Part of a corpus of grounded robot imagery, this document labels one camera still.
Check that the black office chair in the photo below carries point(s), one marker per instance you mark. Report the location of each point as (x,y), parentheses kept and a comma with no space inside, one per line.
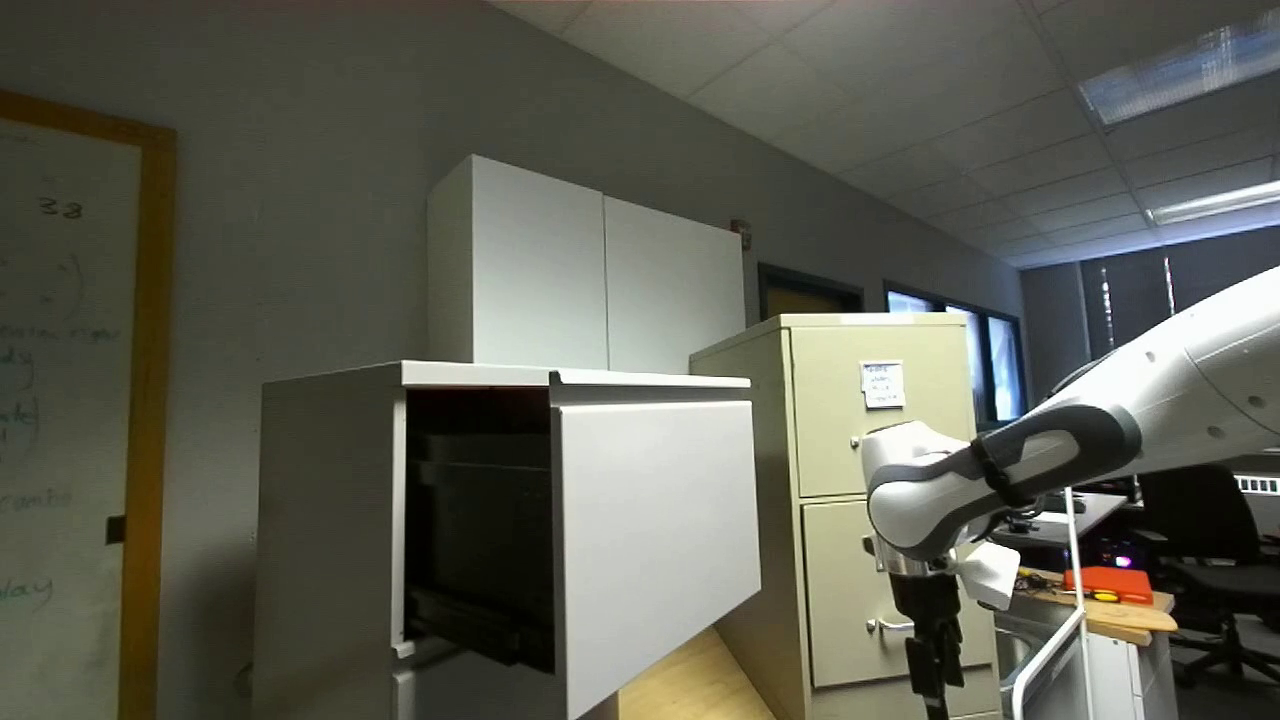
(1200,535)

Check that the wood-framed whiteboard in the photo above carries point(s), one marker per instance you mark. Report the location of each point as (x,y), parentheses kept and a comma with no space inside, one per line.
(65,403)

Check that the wooden side table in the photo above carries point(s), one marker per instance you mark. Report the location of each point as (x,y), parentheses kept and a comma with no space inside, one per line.
(1122,618)

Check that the narrow ceiling light strip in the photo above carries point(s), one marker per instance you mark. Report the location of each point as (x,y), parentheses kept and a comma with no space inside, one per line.
(1214,201)

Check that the orange tool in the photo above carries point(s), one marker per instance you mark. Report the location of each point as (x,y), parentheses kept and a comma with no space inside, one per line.
(1113,586)

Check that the white wrist camera block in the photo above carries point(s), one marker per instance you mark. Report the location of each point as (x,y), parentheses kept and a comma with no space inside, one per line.
(990,574)

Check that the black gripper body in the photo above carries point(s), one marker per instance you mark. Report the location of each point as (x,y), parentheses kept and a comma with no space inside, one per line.
(928,621)

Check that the white metal frame tube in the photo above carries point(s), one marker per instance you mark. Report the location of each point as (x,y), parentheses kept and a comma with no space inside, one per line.
(1065,586)

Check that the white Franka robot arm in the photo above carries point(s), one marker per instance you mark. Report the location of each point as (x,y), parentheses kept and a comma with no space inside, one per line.
(1200,374)

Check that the large ceiling light panel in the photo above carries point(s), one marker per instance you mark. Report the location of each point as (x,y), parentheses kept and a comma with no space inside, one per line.
(1187,65)

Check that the dark window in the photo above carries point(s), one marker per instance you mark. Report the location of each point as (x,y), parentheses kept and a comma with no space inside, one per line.
(1002,365)

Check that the beige metal filing cabinet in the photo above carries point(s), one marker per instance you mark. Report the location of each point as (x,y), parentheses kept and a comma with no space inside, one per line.
(835,440)

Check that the white wall cabinet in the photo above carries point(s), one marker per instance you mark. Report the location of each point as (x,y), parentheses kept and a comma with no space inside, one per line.
(533,264)

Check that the dark door frame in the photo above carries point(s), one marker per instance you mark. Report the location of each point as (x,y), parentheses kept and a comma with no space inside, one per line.
(800,284)

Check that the white paper label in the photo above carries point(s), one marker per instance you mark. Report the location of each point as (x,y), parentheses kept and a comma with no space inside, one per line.
(880,386)

